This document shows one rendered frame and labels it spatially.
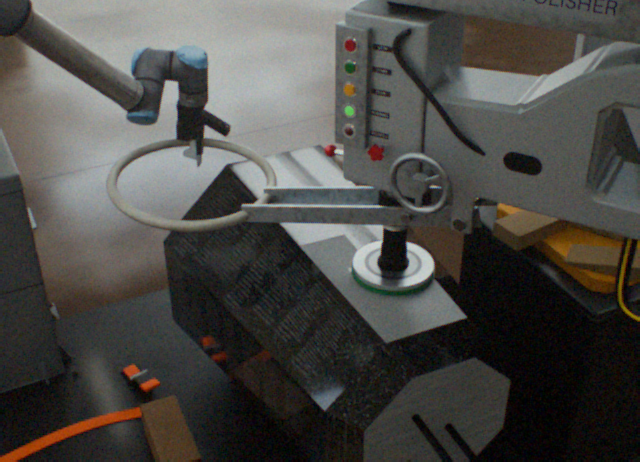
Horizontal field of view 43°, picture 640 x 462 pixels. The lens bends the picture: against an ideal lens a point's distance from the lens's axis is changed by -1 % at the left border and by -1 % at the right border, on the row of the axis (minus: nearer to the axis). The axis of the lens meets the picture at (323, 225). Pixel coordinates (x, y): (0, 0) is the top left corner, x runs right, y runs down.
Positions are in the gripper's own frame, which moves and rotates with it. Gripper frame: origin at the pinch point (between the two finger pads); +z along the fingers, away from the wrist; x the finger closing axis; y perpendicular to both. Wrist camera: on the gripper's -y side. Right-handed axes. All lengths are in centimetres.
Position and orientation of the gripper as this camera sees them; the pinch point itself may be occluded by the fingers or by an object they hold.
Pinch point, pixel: (201, 158)
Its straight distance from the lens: 264.8
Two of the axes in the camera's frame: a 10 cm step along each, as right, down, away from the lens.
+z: -0.7, 8.1, 5.8
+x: 0.3, 5.9, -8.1
